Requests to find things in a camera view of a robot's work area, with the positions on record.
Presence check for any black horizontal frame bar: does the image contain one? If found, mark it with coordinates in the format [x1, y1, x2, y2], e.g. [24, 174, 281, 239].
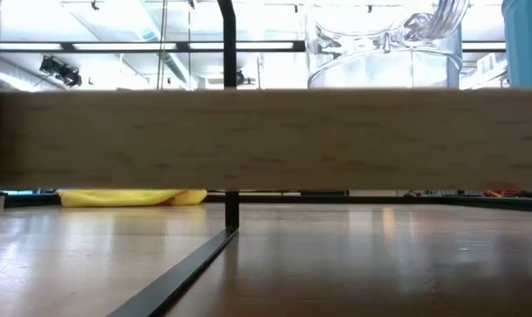
[0, 40, 507, 55]

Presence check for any clear glass jar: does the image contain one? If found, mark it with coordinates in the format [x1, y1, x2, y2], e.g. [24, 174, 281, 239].
[303, 0, 470, 90]

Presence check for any wooden shelf board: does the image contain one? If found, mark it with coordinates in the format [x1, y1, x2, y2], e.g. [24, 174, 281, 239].
[0, 87, 532, 192]

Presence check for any black table edge rail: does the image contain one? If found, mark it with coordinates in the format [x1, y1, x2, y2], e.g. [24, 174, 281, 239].
[0, 192, 532, 214]

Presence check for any blue plastic mug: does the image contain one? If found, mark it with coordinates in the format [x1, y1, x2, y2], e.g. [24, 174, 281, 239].
[500, 0, 532, 89]

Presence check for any black ceiling fixture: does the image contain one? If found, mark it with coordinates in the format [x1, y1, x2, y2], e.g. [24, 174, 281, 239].
[38, 55, 84, 88]

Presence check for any yellow cloth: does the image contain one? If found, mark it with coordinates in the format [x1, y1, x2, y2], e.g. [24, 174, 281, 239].
[57, 188, 209, 209]

